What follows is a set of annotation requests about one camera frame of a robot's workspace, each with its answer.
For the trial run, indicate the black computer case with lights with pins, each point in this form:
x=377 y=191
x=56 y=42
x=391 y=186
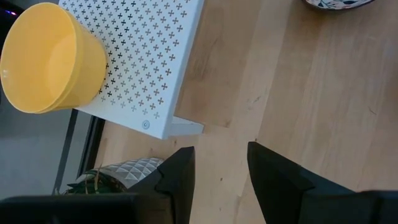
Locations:
x=5 y=18

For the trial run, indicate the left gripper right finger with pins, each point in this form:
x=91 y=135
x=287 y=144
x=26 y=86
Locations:
x=280 y=186

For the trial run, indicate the yellow plastic mini bowl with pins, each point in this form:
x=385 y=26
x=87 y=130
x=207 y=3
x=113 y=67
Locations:
x=37 y=62
x=93 y=68

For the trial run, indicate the black aluminium table frame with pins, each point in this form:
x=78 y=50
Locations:
x=93 y=140

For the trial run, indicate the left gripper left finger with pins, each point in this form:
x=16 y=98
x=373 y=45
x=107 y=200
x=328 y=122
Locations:
x=178 y=186

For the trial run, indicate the floral patterned mini bowl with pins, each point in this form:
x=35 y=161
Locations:
x=335 y=3

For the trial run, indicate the green succulent plant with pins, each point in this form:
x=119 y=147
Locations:
x=93 y=185

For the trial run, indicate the grey white triangle-pattern pot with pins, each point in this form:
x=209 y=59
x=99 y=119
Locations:
x=133 y=171

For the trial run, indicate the white perforated metal shelf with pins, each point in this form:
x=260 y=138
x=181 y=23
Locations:
x=146 y=46

